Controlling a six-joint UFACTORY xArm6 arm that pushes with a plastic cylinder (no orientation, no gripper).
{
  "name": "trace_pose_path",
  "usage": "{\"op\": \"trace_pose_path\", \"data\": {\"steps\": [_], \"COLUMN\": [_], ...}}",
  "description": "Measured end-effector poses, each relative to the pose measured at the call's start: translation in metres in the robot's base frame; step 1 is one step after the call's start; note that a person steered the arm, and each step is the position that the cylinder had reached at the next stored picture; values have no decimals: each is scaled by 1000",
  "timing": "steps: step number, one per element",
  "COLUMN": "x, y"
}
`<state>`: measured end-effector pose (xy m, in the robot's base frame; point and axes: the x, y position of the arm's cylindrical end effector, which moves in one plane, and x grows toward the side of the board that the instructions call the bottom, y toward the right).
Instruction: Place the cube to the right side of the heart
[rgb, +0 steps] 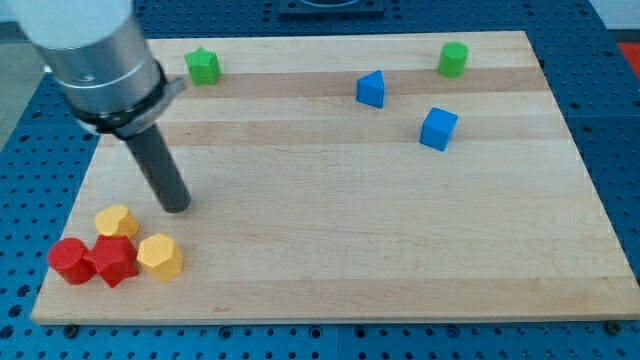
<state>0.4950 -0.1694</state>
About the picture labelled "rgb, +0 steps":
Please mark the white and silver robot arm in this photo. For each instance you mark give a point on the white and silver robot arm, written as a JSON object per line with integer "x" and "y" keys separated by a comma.
{"x": 98, "y": 54}

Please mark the blue cube block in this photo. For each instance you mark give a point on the blue cube block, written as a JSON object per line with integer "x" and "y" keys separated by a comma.
{"x": 437, "y": 128}

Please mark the yellow heart block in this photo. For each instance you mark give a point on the yellow heart block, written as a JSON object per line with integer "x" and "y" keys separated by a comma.
{"x": 116, "y": 220}

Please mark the light wooden board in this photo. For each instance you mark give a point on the light wooden board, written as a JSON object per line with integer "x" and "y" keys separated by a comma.
{"x": 310, "y": 207}

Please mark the blue triangular prism block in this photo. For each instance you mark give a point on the blue triangular prism block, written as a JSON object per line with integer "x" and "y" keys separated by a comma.
{"x": 370, "y": 89}

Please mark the green star block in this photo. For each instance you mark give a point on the green star block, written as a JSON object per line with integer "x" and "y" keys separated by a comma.
{"x": 203, "y": 67}

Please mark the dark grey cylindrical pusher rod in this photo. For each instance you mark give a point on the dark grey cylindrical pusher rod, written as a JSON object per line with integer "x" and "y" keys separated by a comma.
{"x": 156, "y": 163}

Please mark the yellow hexagon block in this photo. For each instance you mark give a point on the yellow hexagon block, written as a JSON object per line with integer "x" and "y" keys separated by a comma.
{"x": 161, "y": 257}

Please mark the green cylinder block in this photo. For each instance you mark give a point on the green cylinder block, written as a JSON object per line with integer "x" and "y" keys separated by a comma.
{"x": 452, "y": 59}

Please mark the red star block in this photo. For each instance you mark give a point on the red star block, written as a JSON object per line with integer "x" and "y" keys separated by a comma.
{"x": 113, "y": 259}

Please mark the red cylinder block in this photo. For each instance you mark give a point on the red cylinder block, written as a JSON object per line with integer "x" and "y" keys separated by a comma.
{"x": 66, "y": 258}

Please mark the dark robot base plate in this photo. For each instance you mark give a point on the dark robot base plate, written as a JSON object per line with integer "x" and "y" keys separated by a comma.
{"x": 294, "y": 8}

